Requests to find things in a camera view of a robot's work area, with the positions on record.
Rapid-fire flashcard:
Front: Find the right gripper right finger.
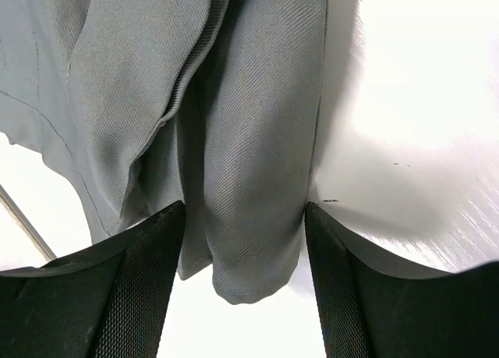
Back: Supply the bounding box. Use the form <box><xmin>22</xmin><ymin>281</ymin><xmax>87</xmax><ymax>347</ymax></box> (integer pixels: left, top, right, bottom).
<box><xmin>305</xmin><ymin>203</ymin><xmax>498</xmax><ymax>357</ymax></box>

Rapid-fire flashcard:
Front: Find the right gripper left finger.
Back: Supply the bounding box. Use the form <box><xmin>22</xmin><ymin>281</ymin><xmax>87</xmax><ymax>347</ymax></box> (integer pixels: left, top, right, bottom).
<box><xmin>1</xmin><ymin>201</ymin><xmax>186</xmax><ymax>358</ymax></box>

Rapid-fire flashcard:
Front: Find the grey pleated skirt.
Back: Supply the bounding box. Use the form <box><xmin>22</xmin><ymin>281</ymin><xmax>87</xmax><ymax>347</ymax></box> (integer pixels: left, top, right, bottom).
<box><xmin>1</xmin><ymin>0</ymin><xmax>327</xmax><ymax>304</ymax></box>

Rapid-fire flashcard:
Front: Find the aluminium table edge rail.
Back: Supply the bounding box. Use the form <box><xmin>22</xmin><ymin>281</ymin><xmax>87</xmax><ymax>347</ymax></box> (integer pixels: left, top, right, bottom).
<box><xmin>0</xmin><ymin>186</ymin><xmax>57</xmax><ymax>261</ymax></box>

